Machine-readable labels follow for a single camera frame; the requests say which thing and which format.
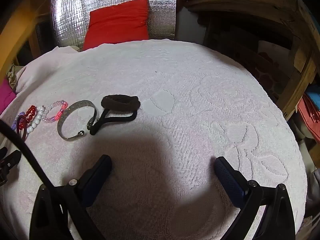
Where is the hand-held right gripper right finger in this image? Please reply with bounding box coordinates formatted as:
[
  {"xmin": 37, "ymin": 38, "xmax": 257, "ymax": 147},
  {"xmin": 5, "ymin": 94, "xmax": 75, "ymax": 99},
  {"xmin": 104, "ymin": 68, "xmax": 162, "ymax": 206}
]
[{"xmin": 214, "ymin": 156, "xmax": 298, "ymax": 240}]

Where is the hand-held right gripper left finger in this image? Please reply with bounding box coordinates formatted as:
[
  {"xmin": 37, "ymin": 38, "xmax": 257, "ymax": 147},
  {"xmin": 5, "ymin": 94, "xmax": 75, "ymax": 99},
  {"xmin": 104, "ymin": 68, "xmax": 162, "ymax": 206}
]
[{"xmin": 29, "ymin": 154, "xmax": 112, "ymax": 240}]

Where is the purple bead bracelet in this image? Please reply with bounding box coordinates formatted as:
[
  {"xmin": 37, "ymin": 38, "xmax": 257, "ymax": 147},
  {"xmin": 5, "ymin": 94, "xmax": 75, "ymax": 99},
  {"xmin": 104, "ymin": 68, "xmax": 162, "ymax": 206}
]
[{"xmin": 12, "ymin": 112, "xmax": 25, "ymax": 130}]

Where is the white bead bracelet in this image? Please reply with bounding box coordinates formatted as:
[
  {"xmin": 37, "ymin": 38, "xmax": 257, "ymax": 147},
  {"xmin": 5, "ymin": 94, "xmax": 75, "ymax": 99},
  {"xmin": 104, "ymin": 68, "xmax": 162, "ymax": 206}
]
[{"xmin": 26, "ymin": 106, "xmax": 47, "ymax": 133}]

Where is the thin black hair tie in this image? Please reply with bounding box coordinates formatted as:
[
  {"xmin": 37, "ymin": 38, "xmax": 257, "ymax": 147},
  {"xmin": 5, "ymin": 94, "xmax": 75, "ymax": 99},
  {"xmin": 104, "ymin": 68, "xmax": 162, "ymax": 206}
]
[{"xmin": 89, "ymin": 109, "xmax": 138, "ymax": 135}]

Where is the red bead bracelet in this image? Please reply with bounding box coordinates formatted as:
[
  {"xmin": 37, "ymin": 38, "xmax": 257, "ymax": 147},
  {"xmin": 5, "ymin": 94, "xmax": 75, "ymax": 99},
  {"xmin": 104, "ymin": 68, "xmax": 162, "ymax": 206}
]
[{"xmin": 16, "ymin": 105, "xmax": 37, "ymax": 132}]

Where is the silver metal bangle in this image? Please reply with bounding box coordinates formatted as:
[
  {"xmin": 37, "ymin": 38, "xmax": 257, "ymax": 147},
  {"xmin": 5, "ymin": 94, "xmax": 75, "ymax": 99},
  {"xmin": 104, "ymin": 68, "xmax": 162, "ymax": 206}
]
[{"xmin": 57, "ymin": 100, "xmax": 98, "ymax": 142}]

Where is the pink bead bracelet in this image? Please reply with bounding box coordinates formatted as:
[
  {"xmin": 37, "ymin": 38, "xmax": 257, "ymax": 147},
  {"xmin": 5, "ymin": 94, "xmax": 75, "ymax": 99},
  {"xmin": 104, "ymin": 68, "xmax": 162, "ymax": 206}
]
[{"xmin": 41, "ymin": 100, "xmax": 68, "ymax": 123}]

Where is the magenta cushion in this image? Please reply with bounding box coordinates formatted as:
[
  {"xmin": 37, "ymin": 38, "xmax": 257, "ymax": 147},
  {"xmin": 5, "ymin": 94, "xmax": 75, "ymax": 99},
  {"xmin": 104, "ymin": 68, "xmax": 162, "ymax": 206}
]
[{"xmin": 0, "ymin": 80, "xmax": 17, "ymax": 115}]

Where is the gold patterned cloth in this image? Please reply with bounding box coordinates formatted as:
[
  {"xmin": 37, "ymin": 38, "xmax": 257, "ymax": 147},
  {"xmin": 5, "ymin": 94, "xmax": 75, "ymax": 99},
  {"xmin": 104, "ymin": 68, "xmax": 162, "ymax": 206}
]
[{"xmin": 6, "ymin": 65, "xmax": 25, "ymax": 90}]

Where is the red bag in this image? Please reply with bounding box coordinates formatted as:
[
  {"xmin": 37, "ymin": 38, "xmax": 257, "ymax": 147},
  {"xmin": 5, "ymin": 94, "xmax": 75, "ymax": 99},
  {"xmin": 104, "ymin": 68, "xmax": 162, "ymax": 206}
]
[{"xmin": 297, "ymin": 95, "xmax": 320, "ymax": 140}]

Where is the light wooden table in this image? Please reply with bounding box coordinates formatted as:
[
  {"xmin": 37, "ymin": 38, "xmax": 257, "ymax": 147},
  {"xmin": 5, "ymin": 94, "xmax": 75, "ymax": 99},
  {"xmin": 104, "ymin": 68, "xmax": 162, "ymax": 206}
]
[{"xmin": 0, "ymin": 0, "xmax": 55, "ymax": 80}]

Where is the silver foil insulation sheet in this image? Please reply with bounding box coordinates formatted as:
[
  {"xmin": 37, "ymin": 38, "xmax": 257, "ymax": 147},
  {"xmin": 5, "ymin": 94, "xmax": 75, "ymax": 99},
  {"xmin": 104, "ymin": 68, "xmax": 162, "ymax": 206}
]
[{"xmin": 50, "ymin": 0, "xmax": 177, "ymax": 49}]

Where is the red cushion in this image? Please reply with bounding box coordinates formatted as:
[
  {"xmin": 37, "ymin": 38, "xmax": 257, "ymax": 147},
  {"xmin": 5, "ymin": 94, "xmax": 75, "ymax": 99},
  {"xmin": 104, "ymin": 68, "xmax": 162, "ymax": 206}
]
[{"xmin": 82, "ymin": 0, "xmax": 150, "ymax": 52}]

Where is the dark wooden shelf unit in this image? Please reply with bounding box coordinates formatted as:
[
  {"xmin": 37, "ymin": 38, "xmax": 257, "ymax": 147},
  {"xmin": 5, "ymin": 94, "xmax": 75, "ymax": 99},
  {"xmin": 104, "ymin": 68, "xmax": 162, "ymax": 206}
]
[{"xmin": 184, "ymin": 0, "xmax": 320, "ymax": 120}]

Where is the black cable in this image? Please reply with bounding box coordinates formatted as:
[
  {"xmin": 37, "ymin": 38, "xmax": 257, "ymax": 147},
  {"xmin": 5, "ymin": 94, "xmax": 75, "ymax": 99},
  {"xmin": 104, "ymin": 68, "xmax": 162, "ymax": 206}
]
[{"xmin": 0, "ymin": 119, "xmax": 105, "ymax": 240}]

